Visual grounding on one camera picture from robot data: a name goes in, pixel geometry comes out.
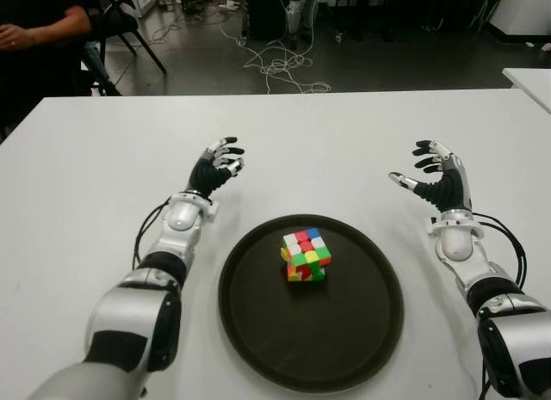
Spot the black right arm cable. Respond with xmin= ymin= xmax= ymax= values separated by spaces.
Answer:
xmin=472 ymin=211 xmax=529 ymax=289

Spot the black chair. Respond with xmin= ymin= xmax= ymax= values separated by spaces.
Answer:
xmin=85 ymin=0 xmax=168 ymax=75

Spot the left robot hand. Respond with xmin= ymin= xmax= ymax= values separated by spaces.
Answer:
xmin=187 ymin=136 xmax=246 ymax=201

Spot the white display cabinet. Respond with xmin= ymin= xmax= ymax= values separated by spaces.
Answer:
xmin=128 ymin=0 xmax=158 ymax=18

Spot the white cable tangle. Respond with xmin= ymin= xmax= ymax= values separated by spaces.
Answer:
xmin=220 ymin=23 xmax=332 ymax=95

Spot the seated person in black shirt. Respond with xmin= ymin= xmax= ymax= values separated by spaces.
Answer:
xmin=0 ymin=0 xmax=124 ymax=134

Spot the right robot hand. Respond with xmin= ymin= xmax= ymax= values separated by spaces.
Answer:
xmin=387 ymin=138 xmax=474 ymax=214

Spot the black wheeled frame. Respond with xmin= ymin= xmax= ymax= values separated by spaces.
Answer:
xmin=320 ymin=0 xmax=397 ymax=43

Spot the white side table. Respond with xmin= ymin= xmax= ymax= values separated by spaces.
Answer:
xmin=502 ymin=67 xmax=551 ymax=113

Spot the multicoloured Rubik's cube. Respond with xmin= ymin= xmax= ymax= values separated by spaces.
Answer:
xmin=280 ymin=227 xmax=333 ymax=284

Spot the dark round plate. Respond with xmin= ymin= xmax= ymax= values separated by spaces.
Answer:
xmin=218 ymin=213 xmax=405 ymax=393

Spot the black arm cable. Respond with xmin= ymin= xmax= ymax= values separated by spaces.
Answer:
xmin=132 ymin=200 xmax=171 ymax=270
xmin=472 ymin=211 xmax=529 ymax=289

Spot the black cabinet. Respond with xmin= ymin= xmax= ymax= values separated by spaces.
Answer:
xmin=245 ymin=0 xmax=289 ymax=42

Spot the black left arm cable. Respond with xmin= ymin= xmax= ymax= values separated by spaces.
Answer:
xmin=132 ymin=200 xmax=171 ymax=270

